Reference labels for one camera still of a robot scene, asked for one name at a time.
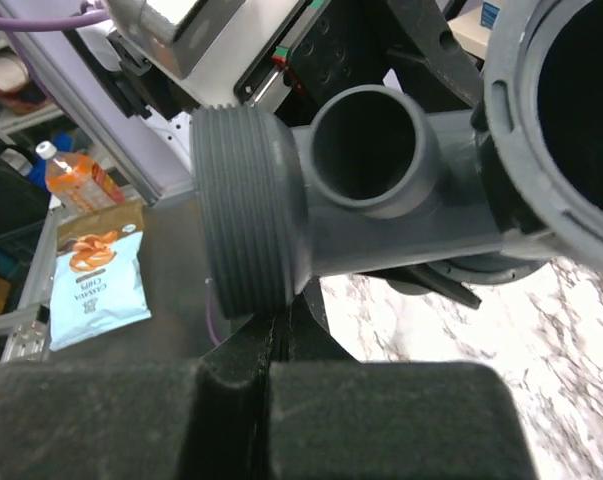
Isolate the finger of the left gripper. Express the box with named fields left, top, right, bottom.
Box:
left=380, top=267, right=482, bottom=309
left=384, top=1, right=482, bottom=110

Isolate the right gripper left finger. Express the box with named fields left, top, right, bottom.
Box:
left=0, top=316, right=275, bottom=479

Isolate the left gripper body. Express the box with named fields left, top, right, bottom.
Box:
left=234, top=1, right=389, bottom=107

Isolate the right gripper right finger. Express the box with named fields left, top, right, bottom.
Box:
left=268, top=298, right=537, bottom=479

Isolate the grey tee pipe fitting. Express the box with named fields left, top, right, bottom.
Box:
left=191, top=85, right=503, bottom=318

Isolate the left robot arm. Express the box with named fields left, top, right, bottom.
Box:
left=81, top=1, right=494, bottom=317

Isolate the beige black shelf rack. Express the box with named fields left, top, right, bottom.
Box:
left=448, top=0, right=508, bottom=60

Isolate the light blue cassava chips bag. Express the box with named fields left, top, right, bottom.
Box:
left=49, top=200, right=151, bottom=351

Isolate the orange drink bottle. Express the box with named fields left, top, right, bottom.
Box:
left=35, top=141, right=125, bottom=214

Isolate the cluttered background storage shelf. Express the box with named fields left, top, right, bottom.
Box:
left=0, top=0, right=82, bottom=361

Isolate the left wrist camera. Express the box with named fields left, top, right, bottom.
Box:
left=105, top=0, right=301, bottom=106

